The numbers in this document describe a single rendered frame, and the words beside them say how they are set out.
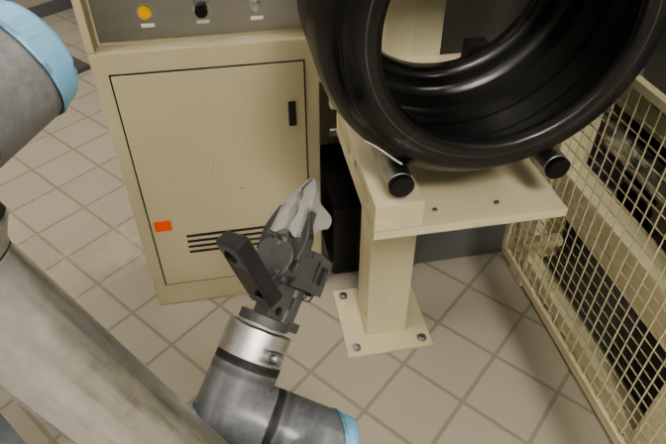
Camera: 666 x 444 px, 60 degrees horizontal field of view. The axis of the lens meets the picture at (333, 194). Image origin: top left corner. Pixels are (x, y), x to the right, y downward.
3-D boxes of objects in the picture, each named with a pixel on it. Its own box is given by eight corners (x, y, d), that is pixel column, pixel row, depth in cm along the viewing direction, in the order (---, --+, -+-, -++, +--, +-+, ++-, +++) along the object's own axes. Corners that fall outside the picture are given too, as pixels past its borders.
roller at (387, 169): (346, 80, 121) (367, 75, 121) (349, 98, 123) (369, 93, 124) (388, 180, 94) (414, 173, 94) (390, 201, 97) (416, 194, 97)
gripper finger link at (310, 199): (333, 191, 85) (310, 250, 83) (308, 174, 81) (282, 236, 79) (349, 194, 83) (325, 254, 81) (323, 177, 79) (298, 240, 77)
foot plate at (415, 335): (332, 292, 195) (332, 288, 194) (408, 281, 199) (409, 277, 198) (348, 359, 175) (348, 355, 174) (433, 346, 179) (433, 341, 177)
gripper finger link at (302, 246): (302, 211, 81) (278, 269, 79) (294, 206, 80) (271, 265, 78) (325, 216, 78) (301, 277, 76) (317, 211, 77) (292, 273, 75)
